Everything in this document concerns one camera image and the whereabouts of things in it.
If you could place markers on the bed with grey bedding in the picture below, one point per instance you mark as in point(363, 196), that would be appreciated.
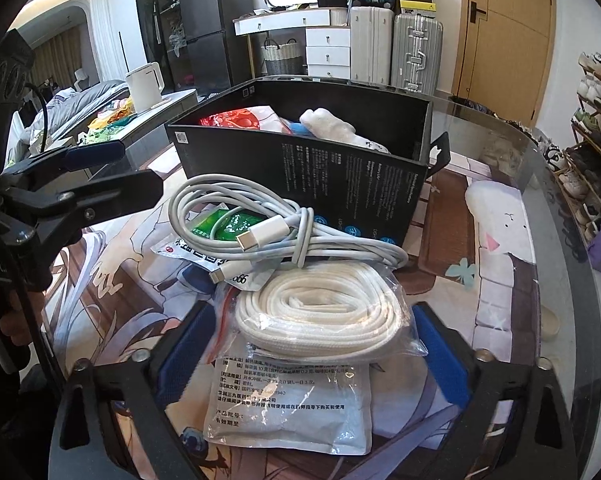
point(80, 105)

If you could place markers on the printed desk mat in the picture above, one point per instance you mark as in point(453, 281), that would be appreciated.
point(500, 280)

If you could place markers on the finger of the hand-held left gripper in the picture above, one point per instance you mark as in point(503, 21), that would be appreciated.
point(120, 192)
point(98, 154)

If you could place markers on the shoes on floor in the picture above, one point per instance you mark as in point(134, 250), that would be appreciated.
point(535, 140)

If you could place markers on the woven laundry basket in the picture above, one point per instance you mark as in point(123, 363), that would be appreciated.
point(282, 60)

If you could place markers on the wooden door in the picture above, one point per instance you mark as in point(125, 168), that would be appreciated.
point(505, 35)

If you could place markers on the brown curtain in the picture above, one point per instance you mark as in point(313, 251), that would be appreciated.
point(58, 60)

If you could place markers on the grey side table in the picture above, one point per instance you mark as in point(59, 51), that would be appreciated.
point(165, 110)

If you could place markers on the white vanity desk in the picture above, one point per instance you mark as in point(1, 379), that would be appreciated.
point(290, 20)

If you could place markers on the green and white packet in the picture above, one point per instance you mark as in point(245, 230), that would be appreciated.
point(220, 225)

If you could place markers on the dark grey fridge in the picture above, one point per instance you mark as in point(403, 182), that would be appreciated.
point(213, 25)

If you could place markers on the silver suitcase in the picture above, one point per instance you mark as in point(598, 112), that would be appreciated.
point(416, 55)

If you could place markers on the black glass cabinet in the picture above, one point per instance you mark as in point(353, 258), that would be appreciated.
point(155, 25)

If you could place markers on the pile of snack packets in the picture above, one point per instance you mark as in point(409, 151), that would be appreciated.
point(108, 120)

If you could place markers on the white plush toy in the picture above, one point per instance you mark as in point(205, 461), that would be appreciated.
point(325, 122)

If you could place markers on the white suitcase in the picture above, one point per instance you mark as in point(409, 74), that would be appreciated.
point(372, 45)

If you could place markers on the person's left hand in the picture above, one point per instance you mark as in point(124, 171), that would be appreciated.
point(25, 320)

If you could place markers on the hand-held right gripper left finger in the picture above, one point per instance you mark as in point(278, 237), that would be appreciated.
point(180, 360)

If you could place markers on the white printed sachet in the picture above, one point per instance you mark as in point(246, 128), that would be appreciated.
point(290, 410)

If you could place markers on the shoe rack with shoes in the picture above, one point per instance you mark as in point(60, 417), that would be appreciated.
point(595, 135)

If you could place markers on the white drawer unit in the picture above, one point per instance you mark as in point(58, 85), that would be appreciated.
point(328, 52)

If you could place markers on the red packet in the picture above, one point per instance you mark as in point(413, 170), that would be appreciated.
point(230, 120)

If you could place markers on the beige slipper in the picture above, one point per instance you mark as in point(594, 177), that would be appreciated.
point(549, 325)

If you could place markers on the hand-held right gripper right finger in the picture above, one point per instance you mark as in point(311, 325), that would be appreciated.
point(443, 355)

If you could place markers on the black cardboard box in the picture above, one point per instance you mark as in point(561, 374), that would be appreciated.
point(360, 185)

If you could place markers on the white electric kettle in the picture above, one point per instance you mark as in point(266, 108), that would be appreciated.
point(144, 87)

